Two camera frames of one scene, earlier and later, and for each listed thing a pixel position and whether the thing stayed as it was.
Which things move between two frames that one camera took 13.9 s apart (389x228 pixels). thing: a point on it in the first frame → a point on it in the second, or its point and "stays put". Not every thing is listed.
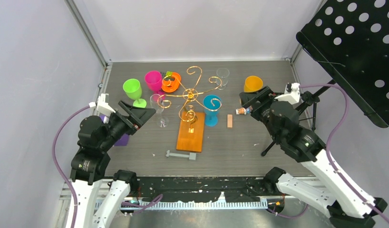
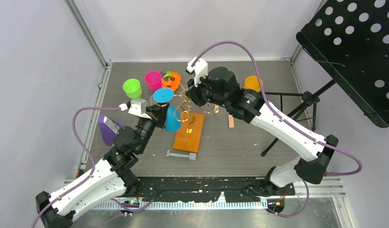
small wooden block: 229,119 stays put
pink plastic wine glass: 153,78 stays put
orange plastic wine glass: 252,83 stays put
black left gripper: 143,114 → 158,113
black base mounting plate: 234,189 stays put
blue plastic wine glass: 211,104 → 172,123
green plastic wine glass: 132,89 stays put
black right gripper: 247,99 → 194,92
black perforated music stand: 354,42 stays put
